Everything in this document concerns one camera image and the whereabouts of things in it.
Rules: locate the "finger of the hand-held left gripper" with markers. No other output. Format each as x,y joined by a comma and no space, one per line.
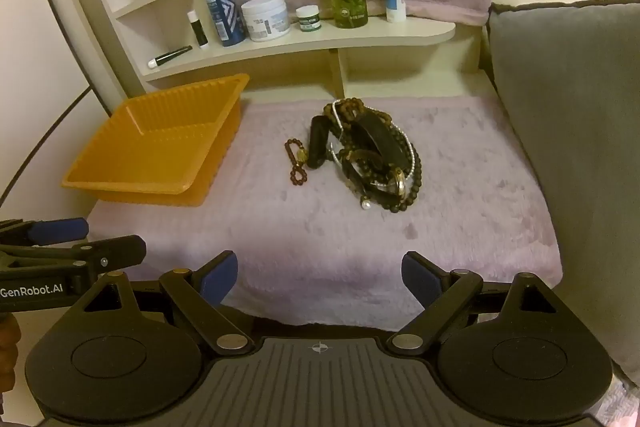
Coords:
57,230
117,249

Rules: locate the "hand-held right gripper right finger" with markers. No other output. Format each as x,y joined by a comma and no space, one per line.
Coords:
419,278

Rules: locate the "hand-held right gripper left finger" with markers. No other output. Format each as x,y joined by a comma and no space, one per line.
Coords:
220,278

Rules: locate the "orange plastic tray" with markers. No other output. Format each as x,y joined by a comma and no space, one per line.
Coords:
150,157

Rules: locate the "person's left hand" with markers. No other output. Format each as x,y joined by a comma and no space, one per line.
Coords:
7,347

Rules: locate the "gold faced wristwatch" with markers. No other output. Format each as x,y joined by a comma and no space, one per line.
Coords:
397,181

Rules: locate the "pink fuzzy blanket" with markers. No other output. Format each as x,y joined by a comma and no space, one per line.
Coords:
310,227

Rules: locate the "black oblong case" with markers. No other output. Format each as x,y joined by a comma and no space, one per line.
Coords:
318,142

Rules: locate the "small black tube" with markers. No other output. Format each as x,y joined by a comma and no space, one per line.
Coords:
172,55

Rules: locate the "grey cushion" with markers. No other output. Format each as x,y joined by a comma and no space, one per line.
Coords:
575,132

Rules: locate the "lip balm stick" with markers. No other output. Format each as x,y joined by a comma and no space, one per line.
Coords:
198,31

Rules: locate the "cream wooden shelf unit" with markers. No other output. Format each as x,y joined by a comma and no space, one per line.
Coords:
320,39

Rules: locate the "white cream jar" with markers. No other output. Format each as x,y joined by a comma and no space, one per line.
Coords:
266,19

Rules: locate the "blue spray bottle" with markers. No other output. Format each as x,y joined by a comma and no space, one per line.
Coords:
223,7

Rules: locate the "small green-labelled jar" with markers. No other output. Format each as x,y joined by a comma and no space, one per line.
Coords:
307,19

